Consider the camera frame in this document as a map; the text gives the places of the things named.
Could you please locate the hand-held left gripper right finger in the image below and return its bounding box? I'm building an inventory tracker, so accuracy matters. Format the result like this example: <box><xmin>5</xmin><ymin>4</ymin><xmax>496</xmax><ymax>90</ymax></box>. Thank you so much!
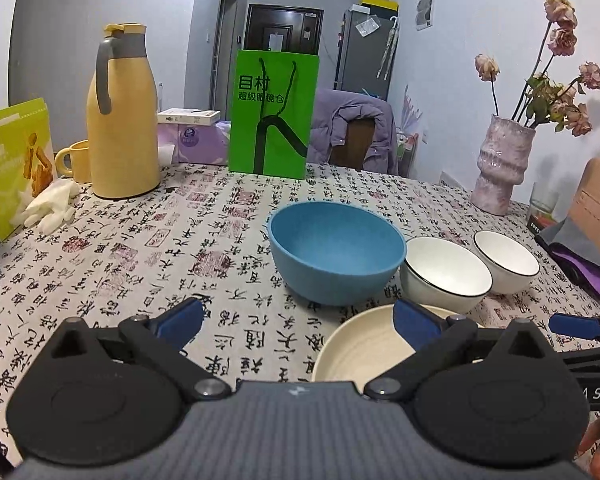
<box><xmin>364</xmin><ymin>300</ymin><xmax>556</xmax><ymax>403</ymax></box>

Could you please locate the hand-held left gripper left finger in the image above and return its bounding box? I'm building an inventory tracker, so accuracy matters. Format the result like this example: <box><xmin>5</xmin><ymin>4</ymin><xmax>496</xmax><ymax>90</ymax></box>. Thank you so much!
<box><xmin>45</xmin><ymin>297</ymin><xmax>233</xmax><ymax>403</ymax></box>

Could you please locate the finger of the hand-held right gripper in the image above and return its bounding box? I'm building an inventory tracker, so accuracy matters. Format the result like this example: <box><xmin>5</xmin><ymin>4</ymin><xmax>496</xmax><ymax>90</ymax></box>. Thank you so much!
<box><xmin>549</xmin><ymin>311</ymin><xmax>600</xmax><ymax>348</ymax></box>

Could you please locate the white bowl black rim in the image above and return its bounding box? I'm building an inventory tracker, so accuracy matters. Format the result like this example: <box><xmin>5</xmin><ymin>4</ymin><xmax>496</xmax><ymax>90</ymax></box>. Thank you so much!
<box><xmin>400</xmin><ymin>236</ymin><xmax>493</xmax><ymax>316</ymax></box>
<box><xmin>472</xmin><ymin>230</ymin><xmax>541</xmax><ymax>296</ymax></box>

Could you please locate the large cream plate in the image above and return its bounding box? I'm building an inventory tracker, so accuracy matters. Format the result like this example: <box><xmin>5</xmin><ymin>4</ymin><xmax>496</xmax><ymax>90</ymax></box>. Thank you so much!
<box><xmin>311</xmin><ymin>304</ymin><xmax>486</xmax><ymax>383</ymax></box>

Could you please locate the blue bowl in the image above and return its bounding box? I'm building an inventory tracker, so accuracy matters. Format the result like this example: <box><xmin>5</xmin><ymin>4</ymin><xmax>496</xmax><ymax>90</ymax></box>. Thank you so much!
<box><xmin>267</xmin><ymin>201</ymin><xmax>407</xmax><ymax>307</ymax></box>

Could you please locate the calligraphy printed tablecloth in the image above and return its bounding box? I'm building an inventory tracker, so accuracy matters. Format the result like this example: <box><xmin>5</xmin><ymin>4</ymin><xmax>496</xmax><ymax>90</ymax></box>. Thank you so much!
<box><xmin>0</xmin><ymin>162</ymin><xmax>600</xmax><ymax>480</ymax></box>

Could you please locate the grey pouch purple lining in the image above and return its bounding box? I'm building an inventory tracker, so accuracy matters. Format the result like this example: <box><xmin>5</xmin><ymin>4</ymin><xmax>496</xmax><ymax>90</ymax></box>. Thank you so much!
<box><xmin>534</xmin><ymin>217</ymin><xmax>600</xmax><ymax>311</ymax></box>

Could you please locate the clear drinking glass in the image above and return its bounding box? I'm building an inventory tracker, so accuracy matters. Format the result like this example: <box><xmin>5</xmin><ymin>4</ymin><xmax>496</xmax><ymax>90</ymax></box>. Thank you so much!
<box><xmin>529</xmin><ymin>181</ymin><xmax>561</xmax><ymax>223</ymax></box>

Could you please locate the tan box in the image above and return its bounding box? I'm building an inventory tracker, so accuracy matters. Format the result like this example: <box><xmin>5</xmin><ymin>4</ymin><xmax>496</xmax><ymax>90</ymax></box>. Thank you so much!
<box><xmin>567</xmin><ymin>156</ymin><xmax>600</xmax><ymax>268</ymax></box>

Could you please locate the pink ceramic vase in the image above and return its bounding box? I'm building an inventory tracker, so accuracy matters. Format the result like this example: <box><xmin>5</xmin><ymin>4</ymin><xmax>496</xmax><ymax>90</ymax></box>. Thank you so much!
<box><xmin>470</xmin><ymin>114</ymin><xmax>537</xmax><ymax>217</ymax></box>

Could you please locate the pair of white gloves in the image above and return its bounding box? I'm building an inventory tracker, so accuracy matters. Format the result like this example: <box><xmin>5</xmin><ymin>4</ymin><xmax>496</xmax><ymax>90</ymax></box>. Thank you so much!
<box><xmin>10</xmin><ymin>180</ymin><xmax>83</xmax><ymax>233</ymax></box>

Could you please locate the purple tissue pack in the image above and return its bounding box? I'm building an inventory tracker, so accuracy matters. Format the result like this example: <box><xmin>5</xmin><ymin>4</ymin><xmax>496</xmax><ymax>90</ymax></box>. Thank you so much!
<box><xmin>157</xmin><ymin>121</ymin><xmax>233</xmax><ymax>165</ymax></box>

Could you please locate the yellow mug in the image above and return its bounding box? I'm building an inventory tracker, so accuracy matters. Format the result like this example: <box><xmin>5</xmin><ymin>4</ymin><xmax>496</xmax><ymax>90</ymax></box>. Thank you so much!
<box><xmin>55</xmin><ymin>140</ymin><xmax>93</xmax><ymax>184</ymax></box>

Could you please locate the wooden chair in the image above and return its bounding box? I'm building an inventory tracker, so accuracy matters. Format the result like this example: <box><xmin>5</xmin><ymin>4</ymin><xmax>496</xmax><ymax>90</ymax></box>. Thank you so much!
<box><xmin>328</xmin><ymin>119</ymin><xmax>381</xmax><ymax>171</ymax></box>

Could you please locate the yellow thermos jug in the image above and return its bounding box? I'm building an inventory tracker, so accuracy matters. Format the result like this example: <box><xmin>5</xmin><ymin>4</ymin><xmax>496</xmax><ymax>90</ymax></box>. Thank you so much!
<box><xmin>86</xmin><ymin>22</ymin><xmax>162</xmax><ymax>200</ymax></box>

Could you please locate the green paper bag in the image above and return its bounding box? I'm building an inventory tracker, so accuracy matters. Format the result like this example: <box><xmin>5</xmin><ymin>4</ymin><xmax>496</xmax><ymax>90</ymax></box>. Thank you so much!
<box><xmin>228</xmin><ymin>49</ymin><xmax>319</xmax><ymax>181</ymax></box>

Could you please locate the flat white box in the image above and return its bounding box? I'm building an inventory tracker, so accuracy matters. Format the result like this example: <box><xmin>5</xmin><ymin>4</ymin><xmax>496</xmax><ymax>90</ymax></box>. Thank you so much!
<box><xmin>157</xmin><ymin>108</ymin><xmax>221</xmax><ymax>127</ymax></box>

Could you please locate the purple puffer jacket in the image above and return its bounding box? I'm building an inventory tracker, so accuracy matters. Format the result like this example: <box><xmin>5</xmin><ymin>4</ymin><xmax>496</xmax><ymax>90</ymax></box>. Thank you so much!
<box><xmin>307</xmin><ymin>88</ymin><xmax>400</xmax><ymax>176</ymax></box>

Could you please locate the yellow-green snack bag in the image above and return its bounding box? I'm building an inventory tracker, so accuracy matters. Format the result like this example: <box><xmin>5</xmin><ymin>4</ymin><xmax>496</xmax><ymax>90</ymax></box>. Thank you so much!
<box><xmin>0</xmin><ymin>98</ymin><xmax>58</xmax><ymax>242</ymax></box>

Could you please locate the grey interior door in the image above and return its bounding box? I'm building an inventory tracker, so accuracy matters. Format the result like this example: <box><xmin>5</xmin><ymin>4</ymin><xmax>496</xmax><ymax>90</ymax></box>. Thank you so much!
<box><xmin>212</xmin><ymin>0</ymin><xmax>239</xmax><ymax>121</ymax></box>

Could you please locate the white folded umbrella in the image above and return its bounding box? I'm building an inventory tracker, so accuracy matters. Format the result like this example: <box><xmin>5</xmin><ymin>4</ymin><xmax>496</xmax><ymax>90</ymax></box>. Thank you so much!
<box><xmin>387</xmin><ymin>16</ymin><xmax>400</xmax><ymax>73</ymax></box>
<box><xmin>377</xmin><ymin>17</ymin><xmax>392</xmax><ymax>81</ymax></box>

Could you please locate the grey refrigerator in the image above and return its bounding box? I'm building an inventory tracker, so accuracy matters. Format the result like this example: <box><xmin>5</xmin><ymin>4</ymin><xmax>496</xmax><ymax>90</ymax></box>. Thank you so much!
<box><xmin>334</xmin><ymin>4</ymin><xmax>401</xmax><ymax>102</ymax></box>

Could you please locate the bunch of dried roses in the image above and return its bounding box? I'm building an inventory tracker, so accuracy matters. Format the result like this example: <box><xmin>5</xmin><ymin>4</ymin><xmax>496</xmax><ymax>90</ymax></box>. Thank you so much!
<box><xmin>475</xmin><ymin>0</ymin><xmax>600</xmax><ymax>137</ymax></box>

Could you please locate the dark entrance door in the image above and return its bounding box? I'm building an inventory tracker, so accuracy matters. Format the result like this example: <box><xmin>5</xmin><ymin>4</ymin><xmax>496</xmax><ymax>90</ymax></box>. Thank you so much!
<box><xmin>244</xmin><ymin>4</ymin><xmax>325</xmax><ymax>56</ymax></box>

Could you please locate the clear plastic pouch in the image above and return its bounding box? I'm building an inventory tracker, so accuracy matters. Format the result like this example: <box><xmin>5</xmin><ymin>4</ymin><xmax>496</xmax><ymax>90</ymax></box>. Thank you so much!
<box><xmin>356</xmin><ymin>14</ymin><xmax>381</xmax><ymax>38</ymax></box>

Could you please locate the wire storage rack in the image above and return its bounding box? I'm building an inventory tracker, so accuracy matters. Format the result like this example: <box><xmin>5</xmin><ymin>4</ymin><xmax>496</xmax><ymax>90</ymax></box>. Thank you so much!
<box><xmin>395</xmin><ymin>130</ymin><xmax>421</xmax><ymax>176</ymax></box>

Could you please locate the purple wall decal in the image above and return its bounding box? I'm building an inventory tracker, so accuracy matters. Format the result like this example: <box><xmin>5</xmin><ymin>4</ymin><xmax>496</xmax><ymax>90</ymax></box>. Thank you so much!
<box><xmin>402</xmin><ymin>85</ymin><xmax>423</xmax><ymax>131</ymax></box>

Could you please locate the wall poster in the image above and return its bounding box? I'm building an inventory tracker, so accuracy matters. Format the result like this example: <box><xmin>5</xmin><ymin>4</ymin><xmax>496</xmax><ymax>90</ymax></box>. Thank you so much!
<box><xmin>415</xmin><ymin>0</ymin><xmax>437</xmax><ymax>32</ymax></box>

